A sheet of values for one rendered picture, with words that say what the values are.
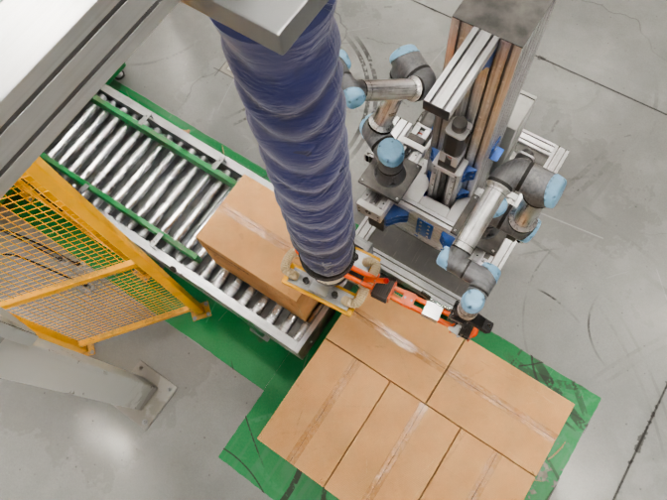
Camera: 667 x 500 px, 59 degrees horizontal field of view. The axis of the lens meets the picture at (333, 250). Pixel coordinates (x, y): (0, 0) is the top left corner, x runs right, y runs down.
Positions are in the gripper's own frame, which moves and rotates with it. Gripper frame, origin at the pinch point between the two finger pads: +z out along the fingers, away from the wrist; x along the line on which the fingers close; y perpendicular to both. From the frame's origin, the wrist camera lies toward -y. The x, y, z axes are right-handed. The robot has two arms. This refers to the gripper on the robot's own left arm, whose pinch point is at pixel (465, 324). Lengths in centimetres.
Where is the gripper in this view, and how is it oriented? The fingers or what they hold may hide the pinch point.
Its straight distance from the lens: 241.4
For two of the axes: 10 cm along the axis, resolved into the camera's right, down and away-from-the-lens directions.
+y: -8.8, -4.2, 2.1
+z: 0.6, 3.4, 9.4
